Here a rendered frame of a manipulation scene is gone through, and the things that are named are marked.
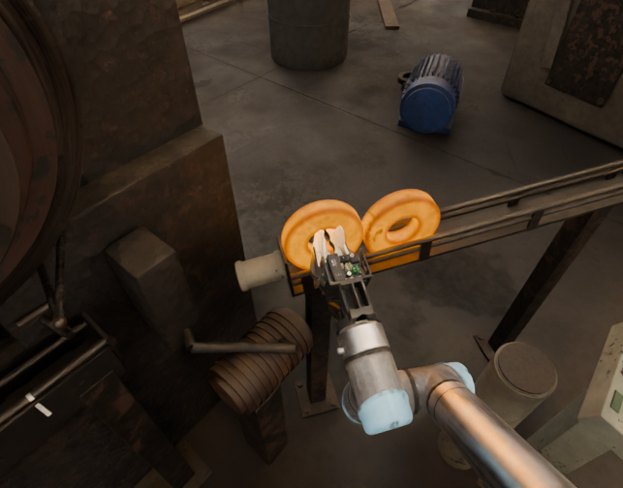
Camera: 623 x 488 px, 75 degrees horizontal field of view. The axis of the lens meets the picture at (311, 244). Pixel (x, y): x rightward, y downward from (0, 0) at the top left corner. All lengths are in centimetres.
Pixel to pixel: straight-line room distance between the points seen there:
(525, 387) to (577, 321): 90
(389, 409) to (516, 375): 38
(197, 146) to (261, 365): 44
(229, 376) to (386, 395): 34
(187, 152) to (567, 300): 151
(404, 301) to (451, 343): 22
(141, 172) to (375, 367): 48
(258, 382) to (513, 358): 52
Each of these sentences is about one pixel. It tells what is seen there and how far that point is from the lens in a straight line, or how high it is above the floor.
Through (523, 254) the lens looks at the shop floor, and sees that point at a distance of 193.
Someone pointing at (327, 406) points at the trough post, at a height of 1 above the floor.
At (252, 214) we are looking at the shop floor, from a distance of 190.
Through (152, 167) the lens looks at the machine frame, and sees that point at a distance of 74.
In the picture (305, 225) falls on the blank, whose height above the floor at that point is 78.
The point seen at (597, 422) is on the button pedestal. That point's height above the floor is 60.
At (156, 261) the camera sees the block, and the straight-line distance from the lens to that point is 68.
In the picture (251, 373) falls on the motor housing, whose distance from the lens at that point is 84.
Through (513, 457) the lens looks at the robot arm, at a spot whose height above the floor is 76.
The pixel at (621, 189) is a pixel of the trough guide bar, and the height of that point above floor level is 73.
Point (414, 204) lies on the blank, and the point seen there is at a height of 79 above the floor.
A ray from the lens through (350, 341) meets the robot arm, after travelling 63.
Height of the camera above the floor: 128
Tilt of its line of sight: 47 degrees down
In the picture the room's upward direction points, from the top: straight up
